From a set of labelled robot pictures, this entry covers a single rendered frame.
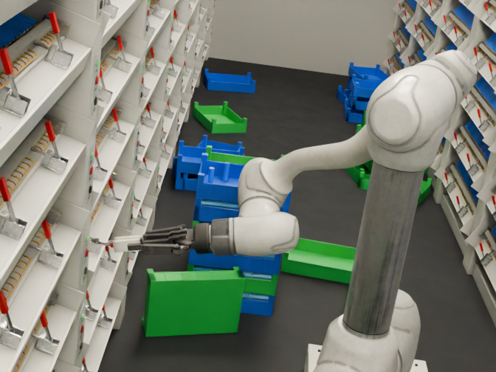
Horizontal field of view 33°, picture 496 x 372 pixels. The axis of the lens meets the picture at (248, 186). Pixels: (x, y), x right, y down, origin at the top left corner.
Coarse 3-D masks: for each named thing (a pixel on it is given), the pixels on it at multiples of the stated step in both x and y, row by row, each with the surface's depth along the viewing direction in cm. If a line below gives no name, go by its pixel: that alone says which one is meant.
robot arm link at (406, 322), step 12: (396, 300) 190; (408, 300) 191; (396, 312) 188; (408, 312) 189; (396, 324) 187; (408, 324) 188; (420, 324) 193; (408, 336) 188; (408, 348) 188; (408, 360) 190
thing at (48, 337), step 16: (64, 288) 177; (48, 304) 176; (64, 304) 178; (48, 320) 172; (64, 320) 174; (32, 336) 163; (48, 336) 162; (64, 336) 170; (32, 352) 161; (48, 352) 163; (16, 368) 155; (32, 368) 157; (48, 368) 159
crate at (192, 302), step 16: (160, 272) 259; (176, 272) 260; (192, 272) 261; (208, 272) 263; (224, 272) 264; (240, 272) 265; (160, 288) 255; (176, 288) 257; (192, 288) 258; (208, 288) 260; (224, 288) 261; (240, 288) 263; (160, 304) 257; (176, 304) 259; (192, 304) 260; (208, 304) 262; (224, 304) 264; (240, 304) 266; (144, 320) 263; (160, 320) 260; (176, 320) 261; (192, 320) 263; (208, 320) 265; (224, 320) 266; (160, 336) 262
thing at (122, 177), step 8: (120, 168) 241; (112, 176) 241; (120, 176) 242; (128, 176) 242; (120, 184) 243; (128, 184) 243; (120, 192) 238; (96, 208) 223; (104, 208) 225; (112, 208) 227; (120, 208) 229; (104, 216) 221; (112, 216) 223; (96, 224) 216; (104, 224) 217; (112, 224) 219; (96, 232) 212; (104, 232) 214; (104, 240) 210; (96, 256) 202; (88, 264) 197; (96, 264) 199; (88, 272) 186; (88, 280) 187
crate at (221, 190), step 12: (204, 156) 279; (204, 168) 281; (216, 168) 282; (240, 168) 282; (204, 180) 278; (216, 180) 280; (228, 180) 281; (204, 192) 264; (216, 192) 264; (228, 192) 264; (288, 204) 266
